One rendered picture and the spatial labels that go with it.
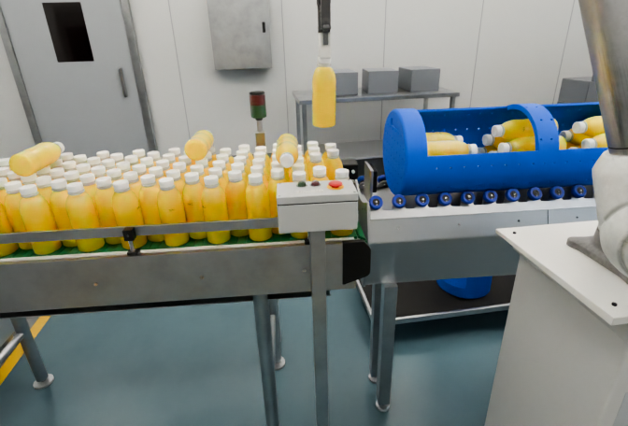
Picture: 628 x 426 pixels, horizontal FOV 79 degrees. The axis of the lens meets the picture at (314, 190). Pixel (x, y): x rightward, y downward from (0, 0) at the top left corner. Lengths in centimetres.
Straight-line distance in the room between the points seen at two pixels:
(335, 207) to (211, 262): 42
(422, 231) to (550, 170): 43
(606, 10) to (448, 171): 65
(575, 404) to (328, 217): 65
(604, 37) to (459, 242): 81
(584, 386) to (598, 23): 68
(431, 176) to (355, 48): 352
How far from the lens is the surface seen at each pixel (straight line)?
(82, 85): 480
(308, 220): 94
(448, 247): 134
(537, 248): 97
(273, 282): 117
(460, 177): 124
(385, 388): 175
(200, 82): 453
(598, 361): 95
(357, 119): 472
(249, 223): 110
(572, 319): 97
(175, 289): 122
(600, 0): 70
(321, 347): 123
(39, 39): 490
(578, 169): 143
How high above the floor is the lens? 146
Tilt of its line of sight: 22 degrees down
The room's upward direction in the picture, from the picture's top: 2 degrees counter-clockwise
